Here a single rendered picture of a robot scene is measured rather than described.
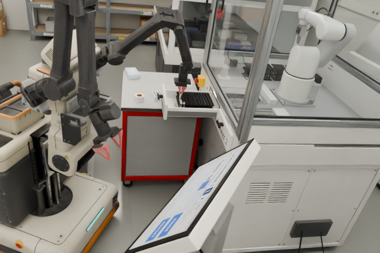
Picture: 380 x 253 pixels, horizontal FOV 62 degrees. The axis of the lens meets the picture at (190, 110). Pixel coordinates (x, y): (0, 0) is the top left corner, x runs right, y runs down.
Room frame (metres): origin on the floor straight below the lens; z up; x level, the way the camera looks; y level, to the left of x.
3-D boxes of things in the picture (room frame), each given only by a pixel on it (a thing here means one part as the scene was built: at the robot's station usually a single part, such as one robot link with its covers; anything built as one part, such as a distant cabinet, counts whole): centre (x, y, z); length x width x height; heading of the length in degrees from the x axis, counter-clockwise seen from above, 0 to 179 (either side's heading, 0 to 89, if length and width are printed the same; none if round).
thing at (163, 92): (1.78, 0.17, 0.87); 0.29 x 0.02 x 0.11; 13
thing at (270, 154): (1.92, -0.62, 0.87); 1.02 x 0.95 x 0.14; 13
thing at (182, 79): (1.76, 0.07, 1.06); 0.10 x 0.07 x 0.07; 101
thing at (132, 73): (2.34, 0.51, 0.78); 0.15 x 0.10 x 0.04; 27
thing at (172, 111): (1.82, -0.03, 0.86); 0.40 x 0.26 x 0.06; 103
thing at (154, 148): (2.18, 0.25, 0.38); 0.62 x 0.58 x 0.76; 13
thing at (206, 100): (1.82, -0.02, 0.87); 0.22 x 0.18 x 0.06; 103
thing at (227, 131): (1.54, -0.21, 0.87); 0.29 x 0.02 x 0.11; 13
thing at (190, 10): (3.59, -0.09, 1.13); 1.78 x 1.14 x 0.45; 13
